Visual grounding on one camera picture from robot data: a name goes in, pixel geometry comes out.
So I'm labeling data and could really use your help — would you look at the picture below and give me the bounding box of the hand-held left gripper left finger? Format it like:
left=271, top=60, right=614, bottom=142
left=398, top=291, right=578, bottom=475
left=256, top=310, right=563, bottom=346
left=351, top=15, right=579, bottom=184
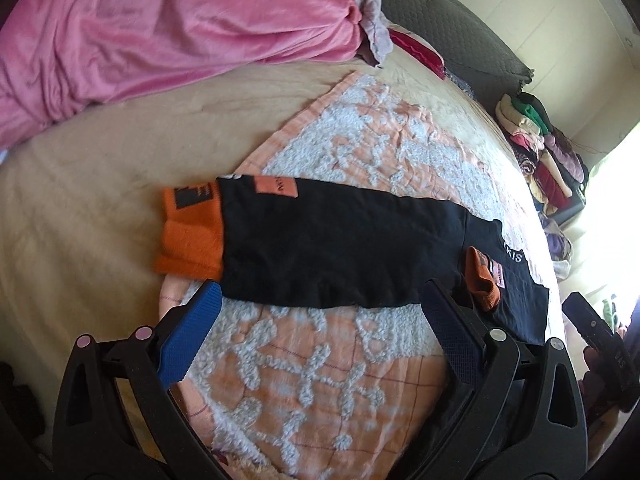
left=52, top=279, right=236, bottom=480

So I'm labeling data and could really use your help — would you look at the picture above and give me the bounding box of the purple crumpled cloth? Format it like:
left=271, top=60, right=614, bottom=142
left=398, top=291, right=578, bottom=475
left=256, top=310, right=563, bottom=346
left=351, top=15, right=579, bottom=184
left=542, top=217, right=573, bottom=281

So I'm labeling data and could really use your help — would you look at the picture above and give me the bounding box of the pile of folded clothes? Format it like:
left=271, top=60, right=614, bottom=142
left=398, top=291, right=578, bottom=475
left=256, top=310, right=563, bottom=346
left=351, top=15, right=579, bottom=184
left=495, top=91, right=591, bottom=216

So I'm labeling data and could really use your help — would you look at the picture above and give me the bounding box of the grey quilted headboard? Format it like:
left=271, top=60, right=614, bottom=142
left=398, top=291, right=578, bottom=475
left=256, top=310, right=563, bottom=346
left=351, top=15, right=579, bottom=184
left=337, top=0, right=533, bottom=111

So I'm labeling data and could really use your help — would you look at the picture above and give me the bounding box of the pale mauve garment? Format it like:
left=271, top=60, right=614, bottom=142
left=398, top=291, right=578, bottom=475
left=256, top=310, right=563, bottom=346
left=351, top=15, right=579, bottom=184
left=340, top=0, right=401, bottom=68

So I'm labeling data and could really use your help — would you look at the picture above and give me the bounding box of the black sweatshirt with orange cuffs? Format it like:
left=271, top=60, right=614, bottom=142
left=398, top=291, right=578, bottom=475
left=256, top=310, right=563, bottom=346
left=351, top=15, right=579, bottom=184
left=155, top=172, right=563, bottom=346

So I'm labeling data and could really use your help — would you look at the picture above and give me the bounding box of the peach and white towel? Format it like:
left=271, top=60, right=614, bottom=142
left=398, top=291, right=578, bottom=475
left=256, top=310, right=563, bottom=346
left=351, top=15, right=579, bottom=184
left=157, top=70, right=551, bottom=480

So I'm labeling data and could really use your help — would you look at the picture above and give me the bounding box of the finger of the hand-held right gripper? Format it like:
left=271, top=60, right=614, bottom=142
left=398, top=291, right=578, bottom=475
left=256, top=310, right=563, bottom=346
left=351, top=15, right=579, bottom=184
left=561, top=291, right=623, bottom=356

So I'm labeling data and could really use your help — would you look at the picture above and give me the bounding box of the dark patterned cloth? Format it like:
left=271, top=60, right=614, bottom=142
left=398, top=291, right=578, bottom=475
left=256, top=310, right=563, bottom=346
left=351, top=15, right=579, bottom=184
left=446, top=71, right=478, bottom=103

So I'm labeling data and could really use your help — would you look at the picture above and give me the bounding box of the pink blanket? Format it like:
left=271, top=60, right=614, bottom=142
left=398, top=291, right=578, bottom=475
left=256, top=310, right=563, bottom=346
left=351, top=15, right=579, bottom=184
left=0, top=0, right=363, bottom=151

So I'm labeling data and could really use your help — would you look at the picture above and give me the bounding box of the red cloth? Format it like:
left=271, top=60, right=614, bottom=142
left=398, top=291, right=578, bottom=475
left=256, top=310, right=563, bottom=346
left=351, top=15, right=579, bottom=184
left=387, top=27, right=446, bottom=81

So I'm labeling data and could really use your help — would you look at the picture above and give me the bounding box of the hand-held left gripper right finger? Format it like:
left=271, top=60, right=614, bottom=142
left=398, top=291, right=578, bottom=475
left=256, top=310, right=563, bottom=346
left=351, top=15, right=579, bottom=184
left=421, top=277, right=590, bottom=480

